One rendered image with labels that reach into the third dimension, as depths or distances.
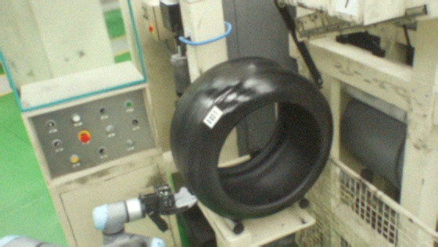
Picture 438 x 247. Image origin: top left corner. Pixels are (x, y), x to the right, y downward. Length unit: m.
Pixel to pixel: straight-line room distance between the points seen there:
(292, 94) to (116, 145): 1.03
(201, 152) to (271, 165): 0.54
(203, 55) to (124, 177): 0.81
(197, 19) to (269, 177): 0.71
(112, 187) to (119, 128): 0.30
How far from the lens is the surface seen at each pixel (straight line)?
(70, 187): 2.16
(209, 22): 1.65
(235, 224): 1.61
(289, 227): 1.76
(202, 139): 1.35
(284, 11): 1.71
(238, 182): 1.80
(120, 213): 1.48
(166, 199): 1.51
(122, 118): 2.09
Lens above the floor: 1.97
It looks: 27 degrees down
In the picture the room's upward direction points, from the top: 7 degrees counter-clockwise
